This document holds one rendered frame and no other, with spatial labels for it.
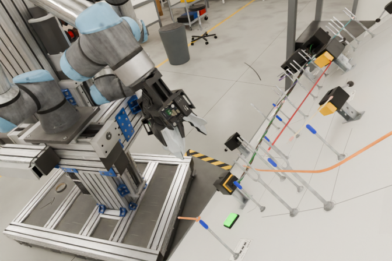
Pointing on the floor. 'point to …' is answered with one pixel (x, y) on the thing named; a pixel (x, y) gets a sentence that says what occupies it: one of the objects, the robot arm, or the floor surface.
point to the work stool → (199, 22)
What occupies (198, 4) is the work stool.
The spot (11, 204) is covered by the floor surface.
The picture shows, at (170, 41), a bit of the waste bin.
